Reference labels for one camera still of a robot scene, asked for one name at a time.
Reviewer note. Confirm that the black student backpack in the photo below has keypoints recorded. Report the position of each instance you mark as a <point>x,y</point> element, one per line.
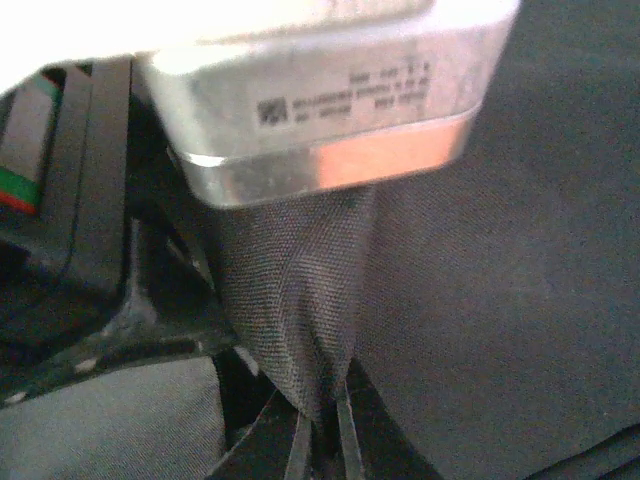
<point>493,301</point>

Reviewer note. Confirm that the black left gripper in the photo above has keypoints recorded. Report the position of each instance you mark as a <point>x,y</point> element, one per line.
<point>95,275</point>

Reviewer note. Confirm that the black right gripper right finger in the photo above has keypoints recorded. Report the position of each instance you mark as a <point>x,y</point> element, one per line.
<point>372,444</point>

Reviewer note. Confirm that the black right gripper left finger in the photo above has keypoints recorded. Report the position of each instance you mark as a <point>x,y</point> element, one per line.
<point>277,446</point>

